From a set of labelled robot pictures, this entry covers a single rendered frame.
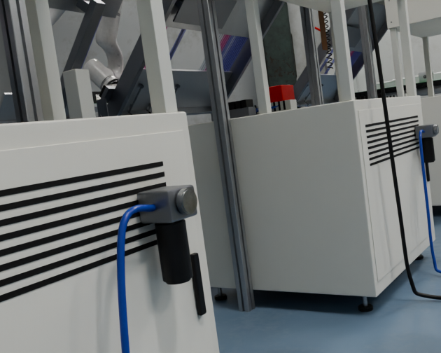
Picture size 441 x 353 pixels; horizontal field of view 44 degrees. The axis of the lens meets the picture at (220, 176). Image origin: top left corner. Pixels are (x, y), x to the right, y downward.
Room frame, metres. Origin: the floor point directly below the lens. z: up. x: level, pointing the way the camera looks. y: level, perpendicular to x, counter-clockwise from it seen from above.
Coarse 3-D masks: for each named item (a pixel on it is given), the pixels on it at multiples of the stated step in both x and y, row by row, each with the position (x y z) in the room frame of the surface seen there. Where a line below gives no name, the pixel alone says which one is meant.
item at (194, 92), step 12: (144, 72) 2.05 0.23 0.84; (180, 72) 2.22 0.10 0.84; (192, 72) 2.28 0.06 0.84; (204, 72) 2.35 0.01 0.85; (228, 72) 2.50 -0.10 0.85; (144, 84) 2.09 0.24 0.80; (180, 84) 2.27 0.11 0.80; (192, 84) 2.34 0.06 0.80; (204, 84) 2.41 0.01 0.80; (132, 96) 2.09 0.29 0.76; (144, 96) 2.14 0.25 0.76; (180, 96) 2.33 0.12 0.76; (192, 96) 2.41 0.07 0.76; (204, 96) 2.48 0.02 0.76; (132, 108) 2.14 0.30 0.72; (144, 108) 2.20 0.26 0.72
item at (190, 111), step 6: (180, 108) 2.39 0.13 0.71; (186, 108) 2.42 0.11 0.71; (192, 108) 2.46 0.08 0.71; (198, 108) 2.49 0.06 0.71; (204, 108) 2.53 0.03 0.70; (210, 108) 2.56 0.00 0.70; (126, 114) 2.10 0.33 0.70; (132, 114) 2.12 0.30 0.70; (186, 114) 2.39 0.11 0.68; (192, 114) 2.43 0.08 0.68
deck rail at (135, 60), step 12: (168, 0) 1.84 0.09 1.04; (168, 12) 1.86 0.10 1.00; (132, 60) 1.96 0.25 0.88; (144, 60) 1.93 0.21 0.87; (132, 72) 1.96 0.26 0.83; (120, 84) 2.00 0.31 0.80; (132, 84) 1.97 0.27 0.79; (120, 96) 2.00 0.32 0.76; (108, 108) 2.04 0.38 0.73; (120, 108) 2.01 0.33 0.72
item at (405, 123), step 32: (256, 0) 1.69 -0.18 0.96; (288, 0) 1.91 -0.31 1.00; (320, 0) 1.98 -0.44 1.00; (352, 0) 2.05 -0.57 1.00; (256, 32) 1.67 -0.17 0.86; (256, 64) 1.68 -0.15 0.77; (352, 96) 1.52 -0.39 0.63; (384, 96) 1.56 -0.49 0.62; (384, 128) 1.68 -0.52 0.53; (416, 128) 1.94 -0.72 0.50; (384, 160) 1.66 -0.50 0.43; (416, 160) 1.95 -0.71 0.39; (384, 192) 1.63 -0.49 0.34; (416, 192) 1.91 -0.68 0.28; (384, 224) 1.60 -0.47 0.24; (416, 224) 1.88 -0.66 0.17; (384, 256) 1.58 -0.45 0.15
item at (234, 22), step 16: (176, 0) 1.90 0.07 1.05; (192, 0) 1.91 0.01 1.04; (224, 0) 2.05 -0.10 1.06; (240, 0) 2.19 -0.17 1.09; (272, 0) 2.37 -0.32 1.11; (176, 16) 1.91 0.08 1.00; (192, 16) 1.97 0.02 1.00; (224, 16) 2.11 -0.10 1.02; (240, 16) 2.27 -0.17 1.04; (224, 32) 2.26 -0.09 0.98; (240, 32) 2.35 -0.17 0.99
